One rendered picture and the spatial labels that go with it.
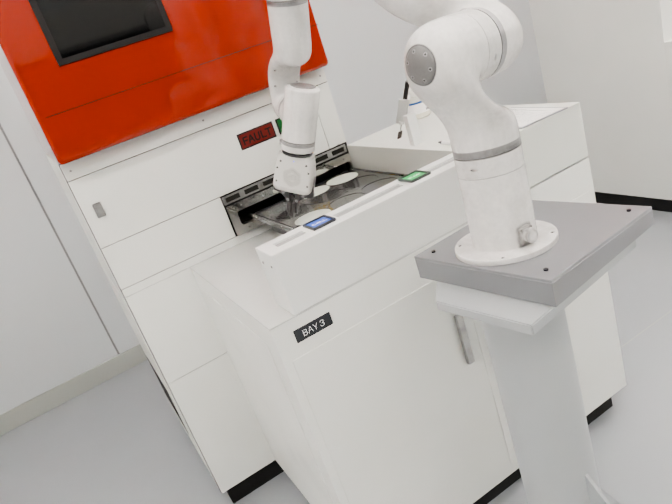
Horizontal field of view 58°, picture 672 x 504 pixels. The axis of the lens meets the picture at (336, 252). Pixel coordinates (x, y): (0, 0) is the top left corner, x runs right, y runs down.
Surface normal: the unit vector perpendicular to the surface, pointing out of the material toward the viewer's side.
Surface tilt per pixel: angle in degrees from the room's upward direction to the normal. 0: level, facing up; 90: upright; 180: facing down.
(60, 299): 90
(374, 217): 90
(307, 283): 90
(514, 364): 90
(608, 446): 0
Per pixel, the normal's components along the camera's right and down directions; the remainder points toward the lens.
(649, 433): -0.30, -0.89
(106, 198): 0.47, 0.18
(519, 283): -0.75, 0.45
